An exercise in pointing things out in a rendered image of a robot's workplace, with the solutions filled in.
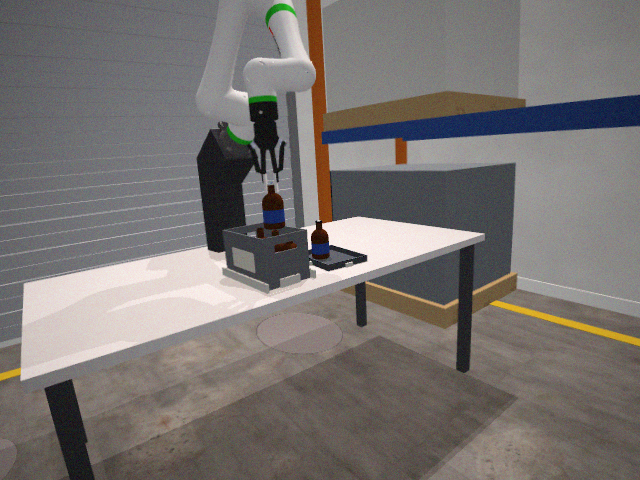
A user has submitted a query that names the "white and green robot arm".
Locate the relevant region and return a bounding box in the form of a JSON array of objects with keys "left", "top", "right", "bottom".
[{"left": 195, "top": 0, "right": 316, "bottom": 156}]

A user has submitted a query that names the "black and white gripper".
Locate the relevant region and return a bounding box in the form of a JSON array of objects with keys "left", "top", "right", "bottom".
[{"left": 247, "top": 121, "right": 287, "bottom": 194}]

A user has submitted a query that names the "brown glass bottle with blue label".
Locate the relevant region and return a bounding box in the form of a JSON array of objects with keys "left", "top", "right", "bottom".
[
  {"left": 262, "top": 183, "right": 285, "bottom": 230},
  {"left": 311, "top": 220, "right": 330, "bottom": 259}
]

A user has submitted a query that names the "grey divided crate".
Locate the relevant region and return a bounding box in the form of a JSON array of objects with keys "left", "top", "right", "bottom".
[{"left": 223, "top": 222, "right": 310, "bottom": 290}]

